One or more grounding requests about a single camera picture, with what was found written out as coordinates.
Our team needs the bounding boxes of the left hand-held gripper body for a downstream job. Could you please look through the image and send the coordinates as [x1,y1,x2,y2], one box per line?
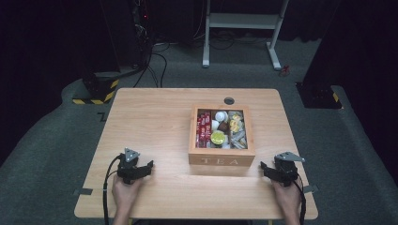
[116,147,141,186]

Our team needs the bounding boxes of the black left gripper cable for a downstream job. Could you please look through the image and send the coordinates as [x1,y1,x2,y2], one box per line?
[102,154,124,225]

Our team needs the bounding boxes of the row of red sachets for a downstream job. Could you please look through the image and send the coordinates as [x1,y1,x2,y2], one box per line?
[195,111,212,149]

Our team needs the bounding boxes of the yellow print clear packets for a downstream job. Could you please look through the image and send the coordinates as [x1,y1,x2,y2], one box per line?
[228,111,245,133]

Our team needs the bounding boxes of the green lidded coffee capsule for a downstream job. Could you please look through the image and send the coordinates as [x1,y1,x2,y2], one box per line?
[209,130,227,145]

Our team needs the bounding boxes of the white metal stand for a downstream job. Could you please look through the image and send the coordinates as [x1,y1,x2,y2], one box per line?
[202,0,290,71]

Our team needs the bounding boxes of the black floor cables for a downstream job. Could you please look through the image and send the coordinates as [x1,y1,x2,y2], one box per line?
[132,40,172,89]

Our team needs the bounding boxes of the pile of grey sachets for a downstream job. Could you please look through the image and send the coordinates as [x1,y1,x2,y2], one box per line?
[229,130,249,150]

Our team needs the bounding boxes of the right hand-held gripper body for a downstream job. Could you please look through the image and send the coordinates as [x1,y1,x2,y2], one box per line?
[273,151,306,188]

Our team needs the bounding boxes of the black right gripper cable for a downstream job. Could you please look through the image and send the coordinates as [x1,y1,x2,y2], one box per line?
[292,173,308,225]

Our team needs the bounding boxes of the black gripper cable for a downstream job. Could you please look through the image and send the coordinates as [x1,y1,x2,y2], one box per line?
[102,154,124,225]
[292,173,308,225]

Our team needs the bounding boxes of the dark equipment rack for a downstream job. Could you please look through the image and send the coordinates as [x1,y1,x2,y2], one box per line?
[99,0,154,68]

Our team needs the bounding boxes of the black yellow striped stand base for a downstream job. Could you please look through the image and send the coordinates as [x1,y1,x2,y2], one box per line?
[72,71,120,106]

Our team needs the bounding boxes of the person's left hand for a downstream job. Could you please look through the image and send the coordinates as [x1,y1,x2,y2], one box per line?
[112,173,145,217]

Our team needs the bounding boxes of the person's right hand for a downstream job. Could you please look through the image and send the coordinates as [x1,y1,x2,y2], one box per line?
[270,180,303,218]

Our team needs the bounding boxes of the wooden tea box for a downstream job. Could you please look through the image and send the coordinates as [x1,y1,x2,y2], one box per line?
[188,104,256,168]

